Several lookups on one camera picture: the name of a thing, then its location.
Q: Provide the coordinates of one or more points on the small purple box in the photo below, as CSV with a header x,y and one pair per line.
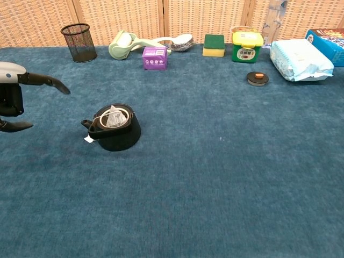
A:
x,y
154,59

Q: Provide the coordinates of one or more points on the patterned ceramic bowl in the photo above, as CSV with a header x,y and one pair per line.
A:
x,y
184,43

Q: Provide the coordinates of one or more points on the large blue cookie box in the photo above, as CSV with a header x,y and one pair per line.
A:
x,y
332,44

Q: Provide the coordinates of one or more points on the black teapot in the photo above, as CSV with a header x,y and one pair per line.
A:
x,y
118,138

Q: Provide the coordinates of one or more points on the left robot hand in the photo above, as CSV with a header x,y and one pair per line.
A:
x,y
10,99

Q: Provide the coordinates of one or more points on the green jar with yellow lid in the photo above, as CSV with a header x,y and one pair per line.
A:
x,y
246,52

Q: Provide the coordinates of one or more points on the blue carpet table cover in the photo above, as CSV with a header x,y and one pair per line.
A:
x,y
188,174

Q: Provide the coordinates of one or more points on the wicker folding screen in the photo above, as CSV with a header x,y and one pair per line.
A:
x,y
201,18

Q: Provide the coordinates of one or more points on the clear plastic water bottle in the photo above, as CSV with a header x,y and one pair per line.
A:
x,y
272,24

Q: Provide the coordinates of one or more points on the black teapot lid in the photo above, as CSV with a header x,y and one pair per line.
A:
x,y
257,79

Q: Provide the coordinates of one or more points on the green and yellow sponge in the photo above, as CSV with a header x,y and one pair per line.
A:
x,y
213,45

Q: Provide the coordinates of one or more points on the light blue tissue pack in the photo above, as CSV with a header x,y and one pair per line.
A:
x,y
298,59

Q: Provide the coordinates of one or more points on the instant noodle cup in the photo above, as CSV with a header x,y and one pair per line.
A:
x,y
240,28

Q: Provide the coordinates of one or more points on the black mesh pen holder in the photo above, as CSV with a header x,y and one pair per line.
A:
x,y
80,45

